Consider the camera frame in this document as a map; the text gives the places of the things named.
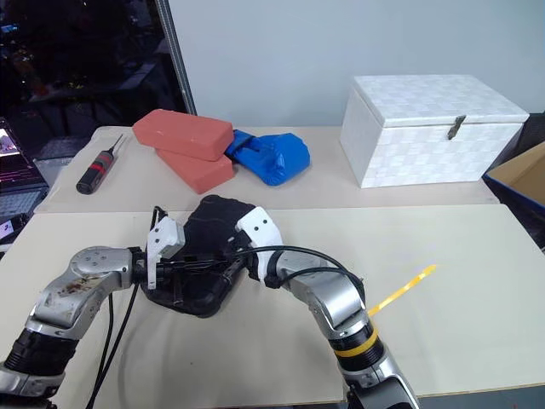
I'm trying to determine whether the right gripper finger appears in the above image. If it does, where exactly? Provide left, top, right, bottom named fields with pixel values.
left=219, top=259, right=244, bottom=288

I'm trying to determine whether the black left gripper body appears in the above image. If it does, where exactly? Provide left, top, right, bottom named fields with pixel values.
left=153, top=259, right=191, bottom=279

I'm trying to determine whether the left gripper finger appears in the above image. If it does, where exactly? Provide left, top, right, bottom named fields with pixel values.
left=169, top=272, right=186, bottom=307
left=182, top=257, right=233, bottom=271

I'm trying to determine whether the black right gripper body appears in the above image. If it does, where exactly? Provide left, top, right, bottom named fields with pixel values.
left=227, top=229, right=257, bottom=263

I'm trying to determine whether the black plastic tool case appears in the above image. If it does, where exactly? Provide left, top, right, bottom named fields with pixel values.
left=140, top=194, right=259, bottom=320

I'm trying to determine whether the red brick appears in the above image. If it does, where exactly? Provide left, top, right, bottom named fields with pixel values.
left=155, top=147, right=238, bottom=195
left=131, top=108, right=235, bottom=162

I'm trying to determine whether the blue plastic bag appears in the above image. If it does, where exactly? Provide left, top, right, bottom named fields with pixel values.
left=224, top=129, right=312, bottom=187

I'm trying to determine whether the black red electric screwdriver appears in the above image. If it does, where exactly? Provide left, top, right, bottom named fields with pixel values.
left=75, top=134, right=125, bottom=196

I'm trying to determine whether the black smartphone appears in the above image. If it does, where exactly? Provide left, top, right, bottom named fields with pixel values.
left=0, top=216, right=22, bottom=242

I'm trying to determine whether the open laptop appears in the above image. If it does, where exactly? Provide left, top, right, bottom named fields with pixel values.
left=0, top=117, right=49, bottom=218

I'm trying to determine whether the yellow tape strip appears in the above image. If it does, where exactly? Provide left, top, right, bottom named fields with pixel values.
left=368, top=263, right=439, bottom=319

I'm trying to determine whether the white woven storage box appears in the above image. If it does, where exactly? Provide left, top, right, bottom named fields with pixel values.
left=339, top=74, right=531, bottom=189

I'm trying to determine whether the metal box latch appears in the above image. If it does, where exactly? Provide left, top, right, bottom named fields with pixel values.
left=445, top=114, right=468, bottom=141

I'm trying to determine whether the brown cardboard box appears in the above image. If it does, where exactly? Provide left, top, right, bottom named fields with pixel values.
left=483, top=140, right=545, bottom=252

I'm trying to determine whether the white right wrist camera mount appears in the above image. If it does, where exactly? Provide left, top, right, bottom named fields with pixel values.
left=235, top=206, right=285, bottom=289

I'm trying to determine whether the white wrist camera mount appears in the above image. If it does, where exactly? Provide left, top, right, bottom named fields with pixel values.
left=235, top=206, right=285, bottom=289
left=146, top=216, right=186, bottom=287

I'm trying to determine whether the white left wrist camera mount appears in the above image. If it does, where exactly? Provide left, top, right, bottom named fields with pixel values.
left=146, top=216, right=186, bottom=287

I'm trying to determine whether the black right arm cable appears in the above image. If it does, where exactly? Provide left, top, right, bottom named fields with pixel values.
left=229, top=245, right=365, bottom=299

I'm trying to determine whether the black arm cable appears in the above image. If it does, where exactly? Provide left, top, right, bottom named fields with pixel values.
left=84, top=205, right=168, bottom=409
left=229, top=245, right=365, bottom=299

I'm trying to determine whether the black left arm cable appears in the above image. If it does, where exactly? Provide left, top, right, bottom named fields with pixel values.
left=84, top=205, right=168, bottom=409

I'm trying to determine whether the grey metal post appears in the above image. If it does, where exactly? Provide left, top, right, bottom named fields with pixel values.
left=153, top=0, right=198, bottom=116

